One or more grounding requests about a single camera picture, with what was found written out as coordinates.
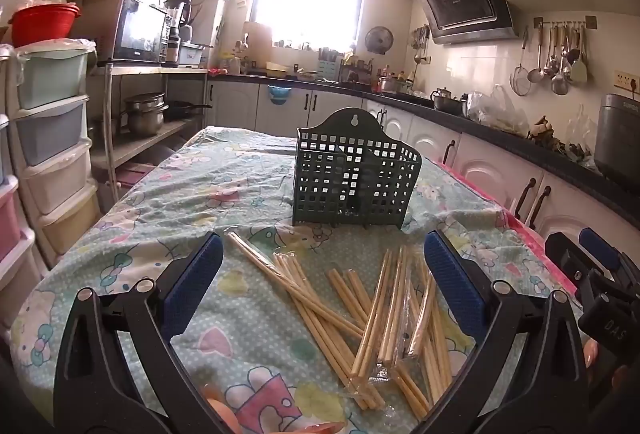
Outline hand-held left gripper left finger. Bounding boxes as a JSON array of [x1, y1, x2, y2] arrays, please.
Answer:
[[52, 231, 236, 434]]

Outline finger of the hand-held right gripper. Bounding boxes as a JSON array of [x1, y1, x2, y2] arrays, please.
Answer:
[[580, 228, 636, 287], [544, 231, 601, 310]]

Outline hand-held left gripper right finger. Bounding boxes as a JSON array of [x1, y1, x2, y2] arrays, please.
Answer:
[[417, 230, 591, 434]]

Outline bunch of wooden chopsticks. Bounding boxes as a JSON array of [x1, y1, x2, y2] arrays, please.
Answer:
[[227, 231, 453, 421]]

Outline green plastic utensil holder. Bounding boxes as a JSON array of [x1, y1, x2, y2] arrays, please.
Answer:
[[291, 108, 422, 230]]

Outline row of hanging kitchen utensils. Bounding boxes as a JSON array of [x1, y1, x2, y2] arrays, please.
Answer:
[[527, 24, 590, 96]]

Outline person's right hand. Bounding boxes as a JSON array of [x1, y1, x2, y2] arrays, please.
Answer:
[[582, 338, 632, 392]]

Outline person's left hand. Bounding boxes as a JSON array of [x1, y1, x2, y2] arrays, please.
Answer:
[[202, 396, 242, 434]]

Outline cartoon print bedsheet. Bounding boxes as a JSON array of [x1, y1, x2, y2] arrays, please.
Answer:
[[10, 125, 586, 434]]

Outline grey rice cooker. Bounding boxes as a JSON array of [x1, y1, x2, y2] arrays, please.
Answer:
[[594, 93, 640, 180]]

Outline white base cabinets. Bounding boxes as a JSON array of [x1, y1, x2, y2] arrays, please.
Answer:
[[205, 79, 640, 265]]

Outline pink lidded storage box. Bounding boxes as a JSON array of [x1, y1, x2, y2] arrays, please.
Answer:
[[107, 164, 156, 187]]

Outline clear plastic bag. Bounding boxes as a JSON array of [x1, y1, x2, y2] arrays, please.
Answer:
[[566, 104, 601, 152]]

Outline pile of leaf wrapped dumplings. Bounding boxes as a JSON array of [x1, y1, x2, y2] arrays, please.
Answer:
[[530, 116, 598, 170]]

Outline metal shelf rack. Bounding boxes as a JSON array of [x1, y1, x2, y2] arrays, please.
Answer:
[[87, 64, 211, 195]]

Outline plastic bag with food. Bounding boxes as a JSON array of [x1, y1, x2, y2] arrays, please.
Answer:
[[467, 84, 530, 135]]

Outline black countertop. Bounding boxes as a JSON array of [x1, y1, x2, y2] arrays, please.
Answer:
[[207, 69, 640, 235]]

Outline stacked stainless steel pots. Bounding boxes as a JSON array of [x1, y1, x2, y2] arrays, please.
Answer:
[[122, 93, 168, 137]]

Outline black frying pan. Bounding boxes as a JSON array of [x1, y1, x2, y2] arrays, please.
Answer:
[[162, 100, 213, 120]]

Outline drawer tower with pink drawer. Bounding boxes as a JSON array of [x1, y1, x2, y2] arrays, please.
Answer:
[[0, 44, 38, 330]]

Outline green topped plastic drawer tower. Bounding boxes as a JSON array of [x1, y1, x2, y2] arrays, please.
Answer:
[[10, 39, 103, 265]]

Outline blue hanging bin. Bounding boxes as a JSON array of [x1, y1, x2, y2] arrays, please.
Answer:
[[266, 84, 293, 107]]

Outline grey storage box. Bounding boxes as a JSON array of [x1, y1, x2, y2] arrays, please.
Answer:
[[177, 41, 206, 69]]

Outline small cluster of hanging ladles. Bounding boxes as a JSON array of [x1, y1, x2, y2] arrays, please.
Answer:
[[411, 25, 432, 65]]

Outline wooden cutting board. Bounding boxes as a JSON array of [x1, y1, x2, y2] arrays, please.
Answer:
[[243, 21, 273, 65]]

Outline teal knife rack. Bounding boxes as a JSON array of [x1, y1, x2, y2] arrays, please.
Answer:
[[317, 49, 341, 77]]

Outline microwave oven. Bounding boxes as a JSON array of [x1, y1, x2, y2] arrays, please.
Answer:
[[82, 0, 168, 65]]

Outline blender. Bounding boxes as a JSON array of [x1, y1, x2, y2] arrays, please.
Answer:
[[164, 0, 193, 65]]

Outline red plastic basin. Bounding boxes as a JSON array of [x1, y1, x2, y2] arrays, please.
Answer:
[[9, 3, 82, 49]]

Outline wall socket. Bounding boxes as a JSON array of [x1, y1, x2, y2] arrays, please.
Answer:
[[614, 70, 640, 95]]

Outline hanging wire strainer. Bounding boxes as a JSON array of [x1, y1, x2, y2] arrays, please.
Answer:
[[510, 31, 532, 97]]

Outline wall utensil rail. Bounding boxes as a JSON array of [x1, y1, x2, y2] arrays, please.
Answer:
[[532, 15, 598, 31]]

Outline small round wall fan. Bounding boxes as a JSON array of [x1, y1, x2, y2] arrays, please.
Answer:
[[364, 26, 394, 55]]

